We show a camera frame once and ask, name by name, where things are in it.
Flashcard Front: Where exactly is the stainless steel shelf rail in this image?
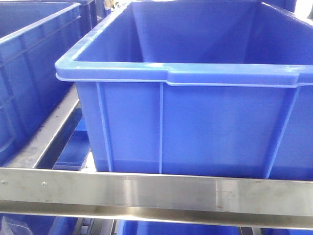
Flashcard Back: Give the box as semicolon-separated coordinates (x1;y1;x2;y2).
0;167;313;230

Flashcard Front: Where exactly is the blue crate upper middle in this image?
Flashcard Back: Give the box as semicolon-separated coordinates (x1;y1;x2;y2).
55;0;313;180

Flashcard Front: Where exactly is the blue crate upper left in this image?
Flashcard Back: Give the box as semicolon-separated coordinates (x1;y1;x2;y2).
0;1;83;167

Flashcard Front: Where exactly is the blue crate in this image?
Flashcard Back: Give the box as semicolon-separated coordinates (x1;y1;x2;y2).
55;0;313;180
0;1;83;167

